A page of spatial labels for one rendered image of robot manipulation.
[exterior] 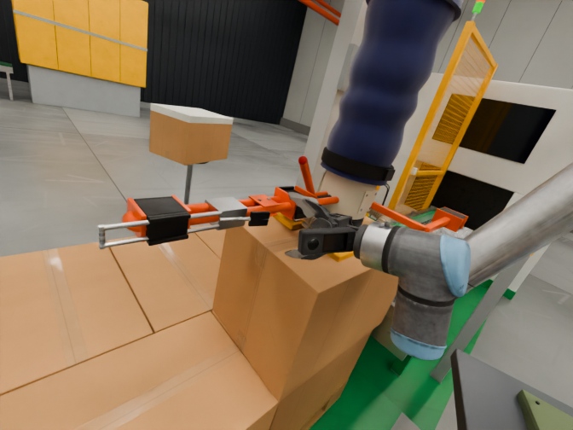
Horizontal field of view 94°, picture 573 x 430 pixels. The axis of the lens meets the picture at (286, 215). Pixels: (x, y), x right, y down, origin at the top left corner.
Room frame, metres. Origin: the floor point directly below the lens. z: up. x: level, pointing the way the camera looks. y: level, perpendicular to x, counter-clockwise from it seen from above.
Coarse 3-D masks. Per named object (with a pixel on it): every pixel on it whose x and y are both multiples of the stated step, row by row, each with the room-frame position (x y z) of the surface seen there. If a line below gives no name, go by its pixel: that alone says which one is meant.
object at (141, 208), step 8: (128, 200) 0.41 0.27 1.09; (136, 200) 0.41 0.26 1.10; (144, 200) 0.42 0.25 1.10; (152, 200) 0.43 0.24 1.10; (160, 200) 0.43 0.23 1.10; (168, 200) 0.44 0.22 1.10; (176, 200) 0.45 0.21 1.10; (128, 208) 0.41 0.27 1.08; (136, 208) 0.39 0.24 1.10; (144, 208) 0.39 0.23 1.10; (152, 208) 0.40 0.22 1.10; (160, 208) 0.41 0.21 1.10; (168, 208) 0.41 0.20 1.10; (176, 208) 0.42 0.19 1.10; (184, 208) 0.43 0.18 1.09; (136, 216) 0.38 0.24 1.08; (144, 216) 0.37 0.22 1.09; (136, 232) 0.38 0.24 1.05; (144, 232) 0.37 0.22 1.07
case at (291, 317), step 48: (240, 240) 0.71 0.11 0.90; (288, 240) 0.70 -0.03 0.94; (240, 288) 0.67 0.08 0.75; (288, 288) 0.55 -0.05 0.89; (336, 288) 0.55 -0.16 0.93; (384, 288) 0.80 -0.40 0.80; (240, 336) 0.64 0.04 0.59; (288, 336) 0.52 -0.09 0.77; (336, 336) 0.64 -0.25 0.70; (288, 384) 0.51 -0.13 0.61
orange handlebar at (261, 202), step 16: (320, 192) 0.80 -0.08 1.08; (192, 208) 0.47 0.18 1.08; (208, 208) 0.50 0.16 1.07; (256, 208) 0.55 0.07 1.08; (272, 208) 0.58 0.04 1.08; (288, 208) 0.62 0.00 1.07; (384, 208) 0.82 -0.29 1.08; (192, 224) 0.43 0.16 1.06; (416, 224) 0.74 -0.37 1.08; (432, 224) 0.77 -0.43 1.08
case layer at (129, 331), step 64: (64, 256) 0.83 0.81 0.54; (128, 256) 0.93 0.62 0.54; (192, 256) 1.05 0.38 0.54; (0, 320) 0.52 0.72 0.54; (64, 320) 0.57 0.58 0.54; (128, 320) 0.63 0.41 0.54; (192, 320) 0.69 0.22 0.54; (0, 384) 0.37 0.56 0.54; (64, 384) 0.41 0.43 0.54; (128, 384) 0.44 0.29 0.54; (192, 384) 0.49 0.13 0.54; (256, 384) 0.53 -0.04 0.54; (320, 384) 0.69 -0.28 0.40
